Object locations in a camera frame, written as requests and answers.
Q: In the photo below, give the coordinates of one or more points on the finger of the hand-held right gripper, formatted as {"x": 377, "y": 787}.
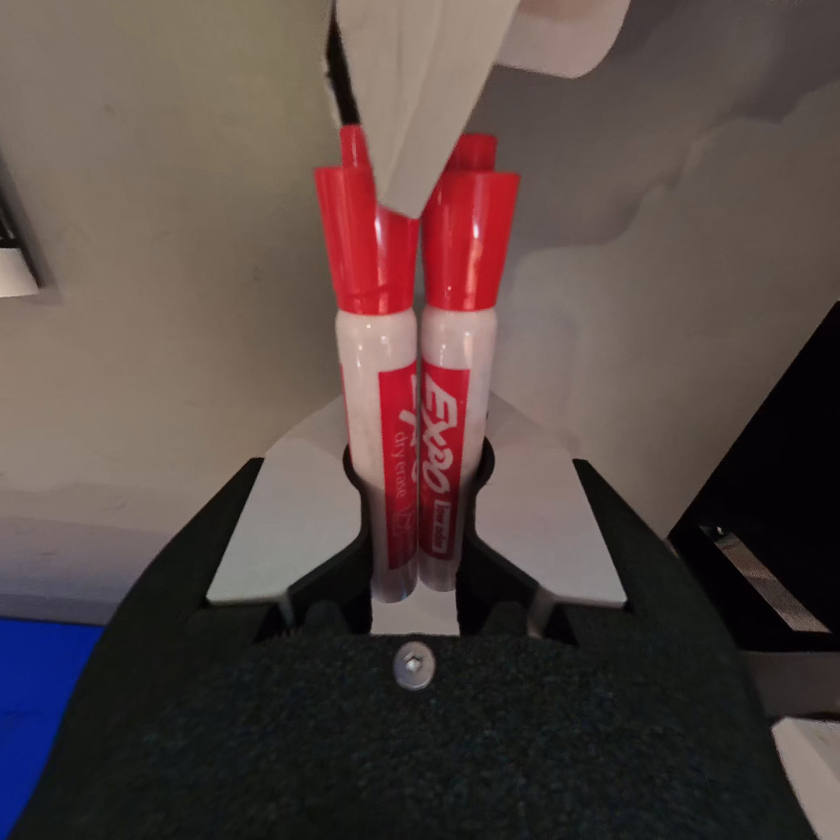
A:
{"x": 420, "y": 98}
{"x": 564, "y": 39}

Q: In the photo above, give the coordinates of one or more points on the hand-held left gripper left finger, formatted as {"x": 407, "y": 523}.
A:
{"x": 289, "y": 512}

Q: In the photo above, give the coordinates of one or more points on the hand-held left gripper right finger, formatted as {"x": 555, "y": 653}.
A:
{"x": 544, "y": 518}

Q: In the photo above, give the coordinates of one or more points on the red dry erase marker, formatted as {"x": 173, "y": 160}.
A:
{"x": 459, "y": 262}
{"x": 361, "y": 262}

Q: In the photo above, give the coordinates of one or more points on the blue plastic bin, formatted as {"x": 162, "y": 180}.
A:
{"x": 26, "y": 669}

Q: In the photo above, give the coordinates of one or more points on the black device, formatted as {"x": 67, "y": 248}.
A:
{"x": 787, "y": 459}

